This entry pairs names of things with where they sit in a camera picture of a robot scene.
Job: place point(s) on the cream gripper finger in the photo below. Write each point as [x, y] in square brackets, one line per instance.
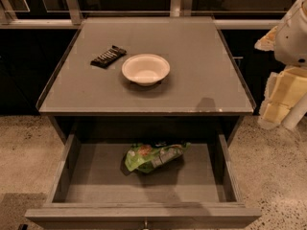
[283, 91]
[266, 42]

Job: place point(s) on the green rice chip bag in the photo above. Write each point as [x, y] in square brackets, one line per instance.
[148, 157]

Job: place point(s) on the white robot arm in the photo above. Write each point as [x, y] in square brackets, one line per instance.
[290, 45]

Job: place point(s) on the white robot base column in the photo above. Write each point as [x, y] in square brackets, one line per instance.
[296, 114]

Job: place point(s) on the grey cabinet counter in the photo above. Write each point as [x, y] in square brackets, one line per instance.
[204, 83]

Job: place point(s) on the open grey top drawer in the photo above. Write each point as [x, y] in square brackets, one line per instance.
[94, 190]

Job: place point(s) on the white paper bowl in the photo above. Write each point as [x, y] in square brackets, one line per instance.
[146, 69]

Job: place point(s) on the black snack bar wrapper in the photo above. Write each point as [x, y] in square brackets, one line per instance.
[111, 55]

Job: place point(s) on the metal railing frame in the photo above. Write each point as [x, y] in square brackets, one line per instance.
[227, 14]

